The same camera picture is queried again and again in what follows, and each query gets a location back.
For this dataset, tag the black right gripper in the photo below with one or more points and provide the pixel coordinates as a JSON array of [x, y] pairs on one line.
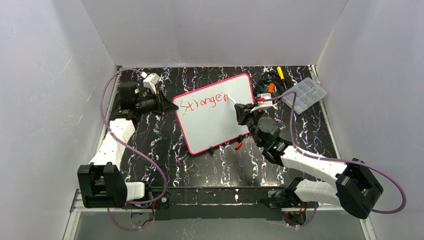
[[246, 117]]

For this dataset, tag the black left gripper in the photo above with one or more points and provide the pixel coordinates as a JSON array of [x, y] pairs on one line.
[[159, 103]]

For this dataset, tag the red white marker pen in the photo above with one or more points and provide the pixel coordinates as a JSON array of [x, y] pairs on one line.
[[232, 99]]

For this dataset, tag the pink framed whiteboard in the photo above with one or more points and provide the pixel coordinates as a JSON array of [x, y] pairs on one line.
[[206, 116]]

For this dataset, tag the red marker cap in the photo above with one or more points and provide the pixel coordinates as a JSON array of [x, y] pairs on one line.
[[239, 145]]

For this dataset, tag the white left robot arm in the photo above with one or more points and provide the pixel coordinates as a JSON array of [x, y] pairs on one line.
[[100, 181]]

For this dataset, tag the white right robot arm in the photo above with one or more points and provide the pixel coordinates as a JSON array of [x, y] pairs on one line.
[[351, 186]]

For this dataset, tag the black whiteboard clip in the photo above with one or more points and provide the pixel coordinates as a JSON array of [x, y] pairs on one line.
[[211, 150]]

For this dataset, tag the green connector plug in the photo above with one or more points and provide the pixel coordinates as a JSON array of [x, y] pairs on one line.
[[261, 90]]

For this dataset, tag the orange connector plug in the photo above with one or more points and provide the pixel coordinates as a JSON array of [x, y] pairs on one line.
[[271, 88]]

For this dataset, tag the clear plastic organizer box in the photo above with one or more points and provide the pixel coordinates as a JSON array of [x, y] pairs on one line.
[[308, 92]]

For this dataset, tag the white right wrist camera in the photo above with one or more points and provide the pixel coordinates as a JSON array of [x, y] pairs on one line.
[[264, 101]]

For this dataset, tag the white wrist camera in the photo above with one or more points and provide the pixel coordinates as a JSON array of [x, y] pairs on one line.
[[150, 82], [264, 101]]

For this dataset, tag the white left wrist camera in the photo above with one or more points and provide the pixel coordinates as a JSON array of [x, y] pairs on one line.
[[150, 82]]

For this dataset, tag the yellow handled tool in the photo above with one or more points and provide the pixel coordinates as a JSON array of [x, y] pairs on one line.
[[280, 73]]

